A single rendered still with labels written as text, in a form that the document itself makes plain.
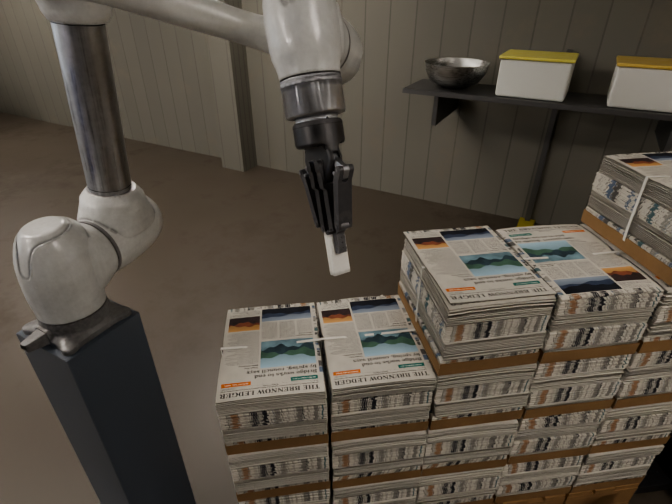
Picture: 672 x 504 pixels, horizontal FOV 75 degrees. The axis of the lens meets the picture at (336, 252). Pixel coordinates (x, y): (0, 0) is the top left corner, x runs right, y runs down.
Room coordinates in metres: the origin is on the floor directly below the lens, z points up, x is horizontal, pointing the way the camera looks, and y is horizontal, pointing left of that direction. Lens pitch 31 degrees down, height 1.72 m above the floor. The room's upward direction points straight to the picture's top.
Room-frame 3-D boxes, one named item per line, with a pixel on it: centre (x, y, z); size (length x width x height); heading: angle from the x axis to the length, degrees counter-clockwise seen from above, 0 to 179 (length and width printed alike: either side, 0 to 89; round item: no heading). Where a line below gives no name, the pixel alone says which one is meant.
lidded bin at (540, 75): (3.01, -1.29, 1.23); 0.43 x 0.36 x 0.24; 62
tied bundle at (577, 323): (1.07, -0.67, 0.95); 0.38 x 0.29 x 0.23; 8
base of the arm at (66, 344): (0.83, 0.65, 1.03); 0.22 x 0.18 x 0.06; 152
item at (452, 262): (1.04, -0.38, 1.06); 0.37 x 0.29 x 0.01; 9
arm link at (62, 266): (0.86, 0.64, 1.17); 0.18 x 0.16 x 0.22; 162
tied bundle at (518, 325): (1.03, -0.38, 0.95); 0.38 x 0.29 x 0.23; 9
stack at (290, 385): (1.01, -0.25, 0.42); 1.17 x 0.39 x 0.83; 98
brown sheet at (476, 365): (1.03, -0.38, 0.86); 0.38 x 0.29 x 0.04; 9
